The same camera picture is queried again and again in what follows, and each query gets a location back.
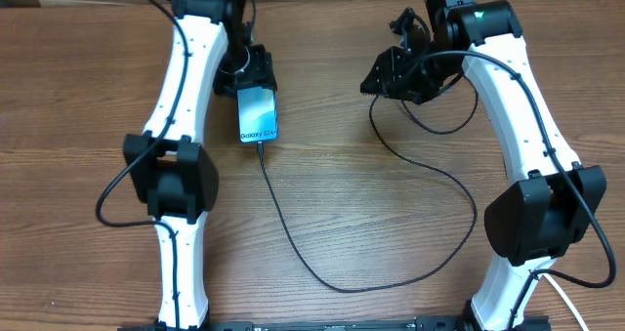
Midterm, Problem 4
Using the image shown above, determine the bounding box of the blue Galaxy smartphone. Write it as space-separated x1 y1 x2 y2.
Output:
237 87 279 144

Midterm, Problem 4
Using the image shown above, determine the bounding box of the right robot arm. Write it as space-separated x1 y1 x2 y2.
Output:
360 0 606 330

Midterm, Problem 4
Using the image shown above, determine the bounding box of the white power strip cord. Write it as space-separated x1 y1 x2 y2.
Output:
541 271 591 331

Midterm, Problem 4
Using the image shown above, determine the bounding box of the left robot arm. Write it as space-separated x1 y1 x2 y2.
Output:
123 0 278 330

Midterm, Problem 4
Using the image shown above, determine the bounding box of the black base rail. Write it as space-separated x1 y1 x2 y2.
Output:
117 316 552 331

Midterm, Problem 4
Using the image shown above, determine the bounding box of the black USB charging cable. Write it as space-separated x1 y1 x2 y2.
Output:
255 71 479 295

